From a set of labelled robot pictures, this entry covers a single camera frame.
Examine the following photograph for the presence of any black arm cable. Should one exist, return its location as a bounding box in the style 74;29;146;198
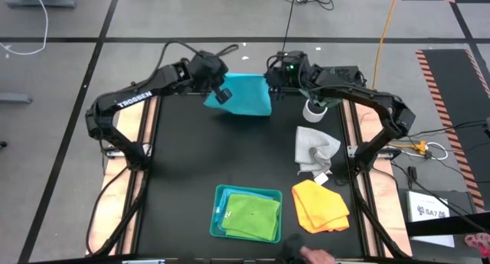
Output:
86;141;149;256
342;166;411;259

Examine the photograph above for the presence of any white cable with yellow plug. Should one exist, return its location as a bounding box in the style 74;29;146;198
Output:
390;140;449;161

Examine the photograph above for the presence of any pink patterned object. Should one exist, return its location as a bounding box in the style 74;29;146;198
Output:
463;233;490;259

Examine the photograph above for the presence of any black adapter cable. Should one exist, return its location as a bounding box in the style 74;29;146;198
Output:
390;160;490;234

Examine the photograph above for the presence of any lime green microfiber towel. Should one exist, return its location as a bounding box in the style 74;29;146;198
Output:
220;194;282;242

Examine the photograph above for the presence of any black diagonal beam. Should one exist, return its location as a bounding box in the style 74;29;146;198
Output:
405;211;490;238

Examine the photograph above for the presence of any black handheld object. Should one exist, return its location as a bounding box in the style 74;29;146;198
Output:
280;233;308;264

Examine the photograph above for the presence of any grey microfiber towel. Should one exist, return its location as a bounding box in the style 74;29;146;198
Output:
294;125;341;178

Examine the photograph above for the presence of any teal translucent plastic tray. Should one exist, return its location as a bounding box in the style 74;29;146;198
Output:
209;184;283;244

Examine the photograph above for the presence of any black power cable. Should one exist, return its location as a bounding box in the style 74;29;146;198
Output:
281;0;301;54

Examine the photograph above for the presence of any tangled black cable bundle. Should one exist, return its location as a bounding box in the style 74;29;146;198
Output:
279;0;348;11

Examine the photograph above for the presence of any white labelled box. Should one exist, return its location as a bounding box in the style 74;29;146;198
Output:
406;190;456;249

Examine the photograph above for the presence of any light blue microfiber towel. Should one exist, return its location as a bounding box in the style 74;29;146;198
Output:
214;187;275;234

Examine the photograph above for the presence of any grey floor bar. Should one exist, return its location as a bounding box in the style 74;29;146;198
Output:
0;93;34;105

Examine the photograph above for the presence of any thin black floor cable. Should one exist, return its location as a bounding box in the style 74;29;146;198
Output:
409;120;489;139

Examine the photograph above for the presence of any orange-yellow microfiber towel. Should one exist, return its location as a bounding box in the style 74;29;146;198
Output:
291;179;351;234

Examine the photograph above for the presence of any teal microfiber towel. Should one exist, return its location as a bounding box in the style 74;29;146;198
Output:
203;72;273;117

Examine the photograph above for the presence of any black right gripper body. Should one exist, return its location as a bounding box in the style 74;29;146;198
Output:
266;51;311;93

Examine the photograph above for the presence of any white floor cable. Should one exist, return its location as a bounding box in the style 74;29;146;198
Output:
0;0;49;57

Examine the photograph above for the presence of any wooden side board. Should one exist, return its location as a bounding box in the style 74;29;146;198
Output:
87;88;158;256
351;88;414;258

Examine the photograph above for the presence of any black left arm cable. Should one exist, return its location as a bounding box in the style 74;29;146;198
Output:
86;141;149;256

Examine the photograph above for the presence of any artificial plant in white pot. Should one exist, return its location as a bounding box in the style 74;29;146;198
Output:
300;88;341;124

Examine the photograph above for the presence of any black computer case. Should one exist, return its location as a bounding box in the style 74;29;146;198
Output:
320;66;363;90

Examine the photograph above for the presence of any black aluminium table frame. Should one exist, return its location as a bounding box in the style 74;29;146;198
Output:
86;74;413;264

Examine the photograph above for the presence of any orange extension cable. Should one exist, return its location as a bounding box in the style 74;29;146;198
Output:
371;0;401;90

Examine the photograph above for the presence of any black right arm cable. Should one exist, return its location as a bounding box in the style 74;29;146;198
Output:
342;166;411;259

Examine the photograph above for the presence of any black left wrist cable loop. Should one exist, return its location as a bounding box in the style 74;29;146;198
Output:
152;40;240;81

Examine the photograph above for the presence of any person's hand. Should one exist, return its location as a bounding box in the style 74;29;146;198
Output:
299;246;336;264

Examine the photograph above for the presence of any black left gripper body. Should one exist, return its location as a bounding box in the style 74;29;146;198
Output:
187;51;230;93

